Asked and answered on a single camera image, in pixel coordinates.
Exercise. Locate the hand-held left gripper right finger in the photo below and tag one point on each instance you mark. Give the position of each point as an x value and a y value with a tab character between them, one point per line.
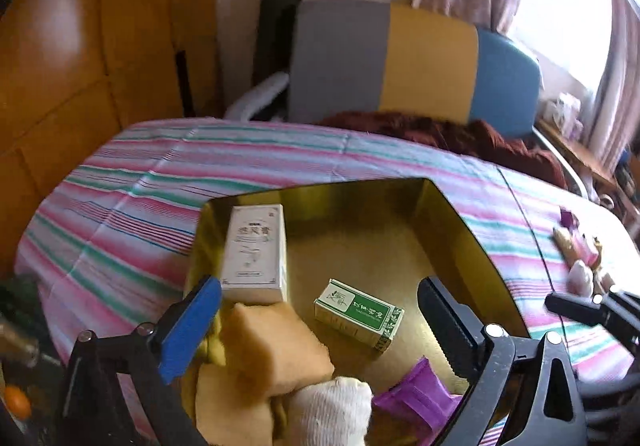
452	326

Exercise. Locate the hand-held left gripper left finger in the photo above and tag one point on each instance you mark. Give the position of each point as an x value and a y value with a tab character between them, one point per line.
190	326

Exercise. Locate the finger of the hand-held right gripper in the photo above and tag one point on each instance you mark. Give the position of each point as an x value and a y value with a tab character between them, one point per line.
575	305

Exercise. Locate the pink packet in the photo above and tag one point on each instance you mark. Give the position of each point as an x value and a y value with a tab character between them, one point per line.
586	248

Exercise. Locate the purple foil packet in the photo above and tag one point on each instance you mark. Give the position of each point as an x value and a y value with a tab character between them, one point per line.
415	401

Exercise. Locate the white medicine carton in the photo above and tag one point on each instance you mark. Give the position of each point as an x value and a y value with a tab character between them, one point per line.
252	251

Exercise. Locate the green white medicine box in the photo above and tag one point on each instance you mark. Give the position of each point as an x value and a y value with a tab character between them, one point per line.
355	313

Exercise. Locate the rectangular metal tin box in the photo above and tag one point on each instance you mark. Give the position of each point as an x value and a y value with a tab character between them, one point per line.
360	246

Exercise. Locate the white sock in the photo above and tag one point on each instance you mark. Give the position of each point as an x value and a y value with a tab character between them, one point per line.
330	413

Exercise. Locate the striped bedsheet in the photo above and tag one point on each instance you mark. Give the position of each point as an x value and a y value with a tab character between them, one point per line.
125	206

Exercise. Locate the wooden sill shelf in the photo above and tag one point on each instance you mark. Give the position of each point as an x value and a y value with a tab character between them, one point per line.
575	151

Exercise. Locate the small orange fruit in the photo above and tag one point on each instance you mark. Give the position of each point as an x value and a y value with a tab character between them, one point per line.
17	402

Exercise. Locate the dark red blanket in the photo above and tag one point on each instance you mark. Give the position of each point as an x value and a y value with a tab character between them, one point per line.
450	136

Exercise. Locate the white carton on sill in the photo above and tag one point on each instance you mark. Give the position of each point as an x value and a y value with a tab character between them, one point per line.
565	114

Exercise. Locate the grey yellow blue headboard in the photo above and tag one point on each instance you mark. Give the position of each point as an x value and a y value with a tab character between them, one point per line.
425	66

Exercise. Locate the wooden wardrobe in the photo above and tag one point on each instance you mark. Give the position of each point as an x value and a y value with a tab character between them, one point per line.
75	51

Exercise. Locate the window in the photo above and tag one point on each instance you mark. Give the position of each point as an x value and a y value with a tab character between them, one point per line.
560	1

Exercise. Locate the black rolled mat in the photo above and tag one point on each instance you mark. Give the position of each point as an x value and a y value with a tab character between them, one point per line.
277	26

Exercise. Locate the grey bed rail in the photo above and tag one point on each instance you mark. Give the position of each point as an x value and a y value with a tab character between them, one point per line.
565	166

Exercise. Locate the white bed rail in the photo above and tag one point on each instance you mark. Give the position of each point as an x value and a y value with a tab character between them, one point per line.
257	96

